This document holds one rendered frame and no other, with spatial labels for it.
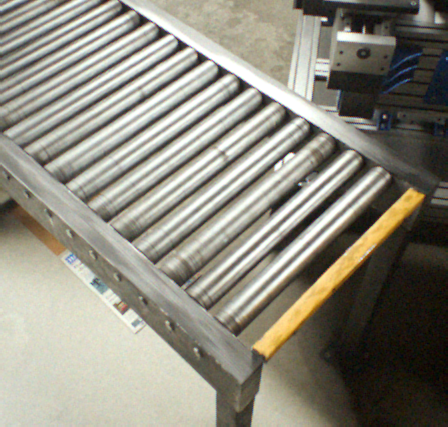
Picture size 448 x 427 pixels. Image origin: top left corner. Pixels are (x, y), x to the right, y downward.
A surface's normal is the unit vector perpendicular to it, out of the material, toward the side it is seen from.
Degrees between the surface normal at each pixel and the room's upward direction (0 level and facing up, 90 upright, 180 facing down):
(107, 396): 0
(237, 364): 0
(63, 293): 0
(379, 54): 90
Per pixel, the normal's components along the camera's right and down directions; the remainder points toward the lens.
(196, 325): 0.00, -0.62
